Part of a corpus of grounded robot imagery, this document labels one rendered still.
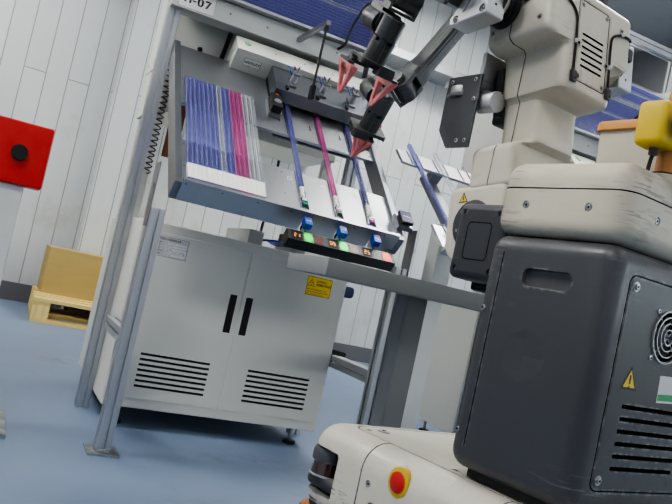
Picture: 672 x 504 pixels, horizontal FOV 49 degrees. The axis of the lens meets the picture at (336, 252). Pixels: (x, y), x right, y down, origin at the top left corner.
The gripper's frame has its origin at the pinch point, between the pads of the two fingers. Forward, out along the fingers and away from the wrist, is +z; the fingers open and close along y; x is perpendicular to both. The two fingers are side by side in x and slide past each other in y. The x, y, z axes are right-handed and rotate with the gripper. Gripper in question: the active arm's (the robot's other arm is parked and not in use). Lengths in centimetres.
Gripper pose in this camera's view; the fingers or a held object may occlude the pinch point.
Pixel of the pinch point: (353, 154)
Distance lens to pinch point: 215.6
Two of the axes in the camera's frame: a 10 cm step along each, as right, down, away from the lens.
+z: -4.4, 7.5, 5.0
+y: -8.8, -2.4, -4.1
